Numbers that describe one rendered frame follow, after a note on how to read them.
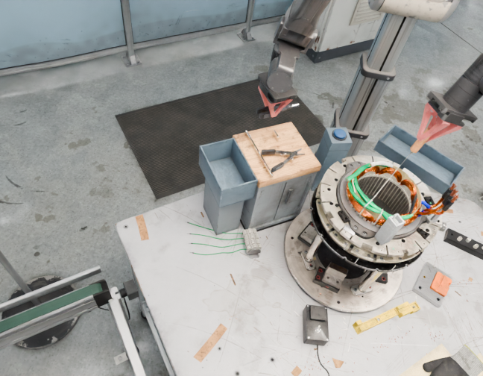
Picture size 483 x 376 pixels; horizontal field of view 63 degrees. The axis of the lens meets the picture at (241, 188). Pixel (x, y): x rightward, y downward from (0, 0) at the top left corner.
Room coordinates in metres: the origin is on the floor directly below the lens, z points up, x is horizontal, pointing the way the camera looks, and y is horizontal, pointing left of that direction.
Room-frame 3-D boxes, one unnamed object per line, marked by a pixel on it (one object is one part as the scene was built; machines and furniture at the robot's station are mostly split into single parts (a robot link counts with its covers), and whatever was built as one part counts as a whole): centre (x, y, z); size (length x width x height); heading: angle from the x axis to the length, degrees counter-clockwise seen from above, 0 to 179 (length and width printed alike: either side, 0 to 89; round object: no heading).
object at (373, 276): (0.56, -0.42, 0.91); 0.02 x 0.02 x 0.21
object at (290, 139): (0.81, -0.08, 1.05); 0.20 x 0.19 x 0.02; 123
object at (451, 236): (0.81, -0.80, 0.79); 0.15 x 0.05 x 0.02; 70
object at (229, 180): (0.73, 0.05, 0.92); 0.17 x 0.11 x 0.28; 33
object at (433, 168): (0.91, -0.52, 0.92); 0.25 x 0.11 x 0.28; 57
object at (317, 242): (0.62, -0.25, 0.91); 0.02 x 0.02 x 0.21
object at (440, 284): (0.63, -0.68, 0.80); 0.07 x 0.05 x 0.01; 152
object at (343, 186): (0.67, -0.37, 1.05); 0.22 x 0.22 x 0.12
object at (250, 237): (0.65, -0.06, 0.80); 0.10 x 0.05 x 0.04; 21
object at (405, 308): (0.49, -0.50, 0.80); 0.22 x 0.04 x 0.03; 121
